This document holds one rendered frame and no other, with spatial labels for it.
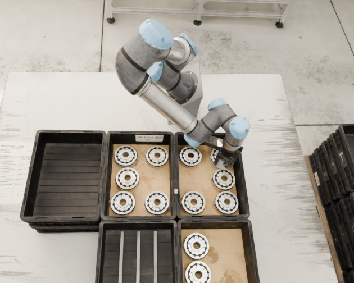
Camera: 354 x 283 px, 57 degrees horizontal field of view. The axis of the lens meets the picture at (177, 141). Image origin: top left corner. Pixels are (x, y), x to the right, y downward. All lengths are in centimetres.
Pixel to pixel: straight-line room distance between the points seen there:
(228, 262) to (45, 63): 227
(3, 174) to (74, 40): 173
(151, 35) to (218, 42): 216
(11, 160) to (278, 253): 134
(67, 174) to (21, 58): 178
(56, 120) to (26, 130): 15
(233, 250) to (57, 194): 78
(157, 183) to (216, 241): 35
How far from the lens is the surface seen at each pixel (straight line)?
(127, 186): 143
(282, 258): 164
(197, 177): 150
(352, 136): 238
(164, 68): 152
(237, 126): 121
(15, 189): 170
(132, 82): 115
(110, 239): 140
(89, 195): 147
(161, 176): 148
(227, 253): 143
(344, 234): 230
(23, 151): 177
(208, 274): 137
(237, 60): 312
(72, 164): 154
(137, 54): 111
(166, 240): 140
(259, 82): 205
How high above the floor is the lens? 220
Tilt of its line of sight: 61 degrees down
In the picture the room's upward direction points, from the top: 11 degrees clockwise
